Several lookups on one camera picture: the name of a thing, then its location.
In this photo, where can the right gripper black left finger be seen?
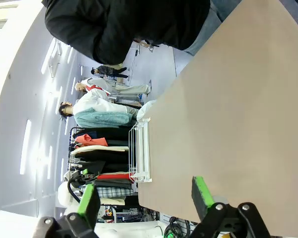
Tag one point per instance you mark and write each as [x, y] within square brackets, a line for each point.
[88, 205]

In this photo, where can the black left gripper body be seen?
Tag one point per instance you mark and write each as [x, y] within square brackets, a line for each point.
[85, 177]

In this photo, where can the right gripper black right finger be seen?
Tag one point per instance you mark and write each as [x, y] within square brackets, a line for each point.
[203, 196]

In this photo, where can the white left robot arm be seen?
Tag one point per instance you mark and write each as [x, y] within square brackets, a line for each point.
[64, 196]

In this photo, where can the plaid garment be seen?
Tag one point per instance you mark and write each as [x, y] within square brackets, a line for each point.
[111, 192]

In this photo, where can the black garment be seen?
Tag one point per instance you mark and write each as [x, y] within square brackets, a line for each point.
[106, 158]

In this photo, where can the red garment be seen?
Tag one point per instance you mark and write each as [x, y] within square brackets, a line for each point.
[114, 176]

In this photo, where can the cream garment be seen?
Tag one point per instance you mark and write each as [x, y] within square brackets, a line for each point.
[99, 148]

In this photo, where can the orange garment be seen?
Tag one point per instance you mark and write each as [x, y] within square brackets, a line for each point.
[93, 141]

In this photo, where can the black-haired mannequin in white shirt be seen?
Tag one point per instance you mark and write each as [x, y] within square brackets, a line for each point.
[96, 105]

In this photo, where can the mannequin in beige trousers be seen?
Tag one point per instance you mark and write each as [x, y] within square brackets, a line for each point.
[129, 88]

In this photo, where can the background person in black trousers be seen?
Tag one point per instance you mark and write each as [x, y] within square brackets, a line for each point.
[106, 70]

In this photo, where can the person in black jacket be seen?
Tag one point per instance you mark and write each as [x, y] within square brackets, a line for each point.
[126, 24]

